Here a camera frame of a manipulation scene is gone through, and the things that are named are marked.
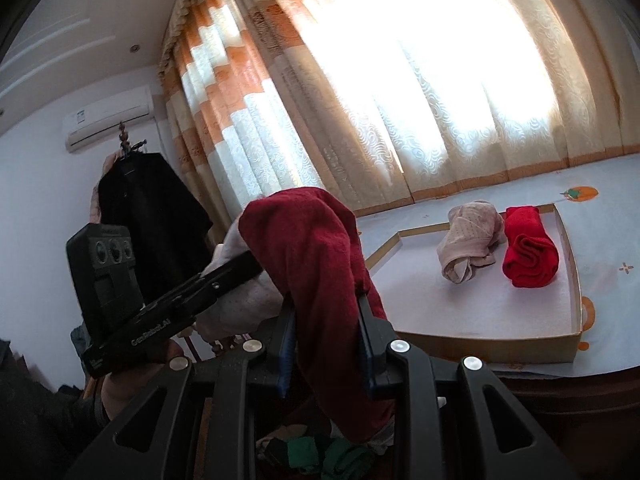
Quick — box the wooden coat rack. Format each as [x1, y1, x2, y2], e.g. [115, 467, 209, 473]
[116, 120, 149, 161]

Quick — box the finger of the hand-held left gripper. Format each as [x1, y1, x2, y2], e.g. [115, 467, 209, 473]
[200, 251, 265, 298]

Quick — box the orange white patterned curtain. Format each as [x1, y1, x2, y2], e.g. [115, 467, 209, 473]
[157, 0, 640, 221]

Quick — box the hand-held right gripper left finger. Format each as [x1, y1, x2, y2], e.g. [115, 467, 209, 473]
[67, 302, 301, 480]

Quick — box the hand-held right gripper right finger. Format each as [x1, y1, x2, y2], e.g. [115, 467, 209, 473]
[356, 294, 581, 480]

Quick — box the beige shallow cardboard box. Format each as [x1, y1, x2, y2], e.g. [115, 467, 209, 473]
[362, 202, 583, 365]

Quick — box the pink hanging garment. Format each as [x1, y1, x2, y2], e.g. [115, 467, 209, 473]
[89, 156, 118, 226]

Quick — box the dark red underwear white waistband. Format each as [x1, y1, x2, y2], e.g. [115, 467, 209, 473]
[238, 187, 401, 453]

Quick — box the person's left hand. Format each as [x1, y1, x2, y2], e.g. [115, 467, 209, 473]
[101, 337, 193, 431]

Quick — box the white air conditioner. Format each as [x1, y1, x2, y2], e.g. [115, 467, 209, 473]
[62, 85, 155, 153]

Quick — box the bright red underwear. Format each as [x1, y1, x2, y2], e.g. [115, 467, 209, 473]
[501, 205, 560, 289]

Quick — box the black hanging garment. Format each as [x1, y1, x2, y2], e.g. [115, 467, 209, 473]
[96, 152, 214, 306]

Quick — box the green black sock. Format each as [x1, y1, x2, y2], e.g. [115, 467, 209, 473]
[320, 442, 376, 480]
[287, 437, 321, 476]

